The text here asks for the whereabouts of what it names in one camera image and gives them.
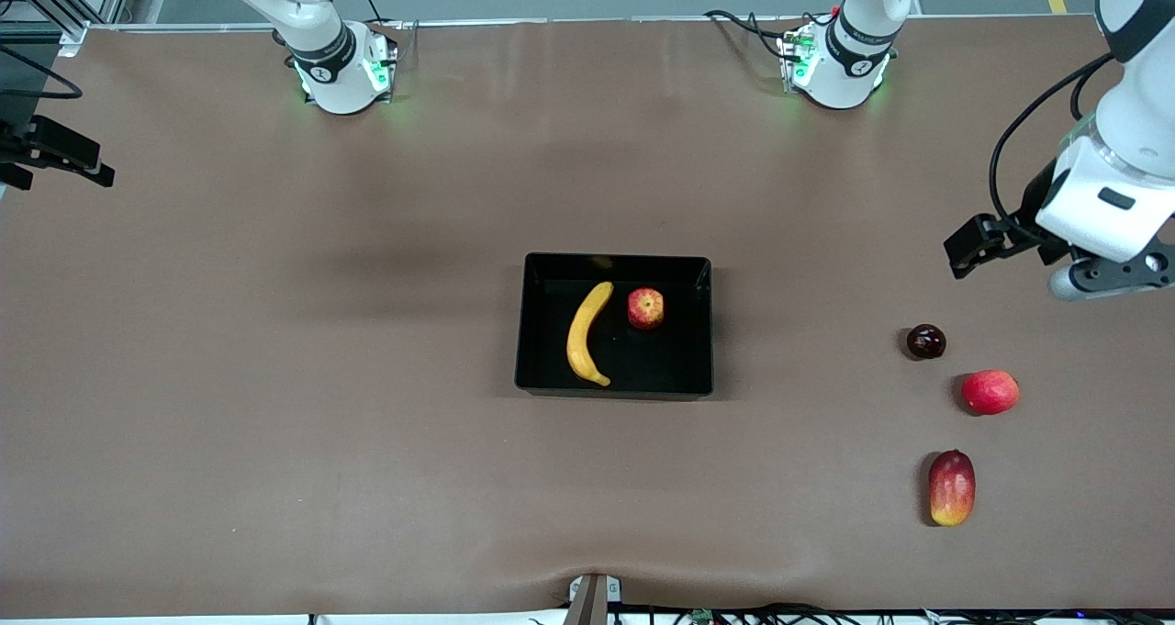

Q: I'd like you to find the black cable bundle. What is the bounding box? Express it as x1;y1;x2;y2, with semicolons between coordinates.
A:
675;604;1175;625

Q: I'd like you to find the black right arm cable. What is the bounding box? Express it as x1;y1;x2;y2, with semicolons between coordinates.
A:
0;43;85;103

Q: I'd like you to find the red pomegranate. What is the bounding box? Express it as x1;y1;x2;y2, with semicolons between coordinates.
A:
961;369;1021;417

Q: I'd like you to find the brown post with brackets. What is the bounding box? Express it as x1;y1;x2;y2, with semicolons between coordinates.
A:
562;573;623;625

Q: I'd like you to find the table cover sheet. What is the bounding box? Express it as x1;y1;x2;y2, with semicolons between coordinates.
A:
0;15;1175;619

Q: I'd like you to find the red yellow mango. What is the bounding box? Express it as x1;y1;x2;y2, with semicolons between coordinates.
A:
927;449;977;528

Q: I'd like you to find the metal table edge rail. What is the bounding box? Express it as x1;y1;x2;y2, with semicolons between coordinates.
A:
57;14;1043;57

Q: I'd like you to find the black plastic box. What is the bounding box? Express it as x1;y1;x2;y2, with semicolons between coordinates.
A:
514;251;715;400

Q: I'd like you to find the yellow banana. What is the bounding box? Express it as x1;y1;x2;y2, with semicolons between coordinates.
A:
565;281;615;388

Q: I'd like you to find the red yellow apple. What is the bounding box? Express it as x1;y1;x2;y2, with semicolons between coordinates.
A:
627;287;666;331

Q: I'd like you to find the dark purple plum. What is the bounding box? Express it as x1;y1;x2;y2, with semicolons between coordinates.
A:
906;323;947;362

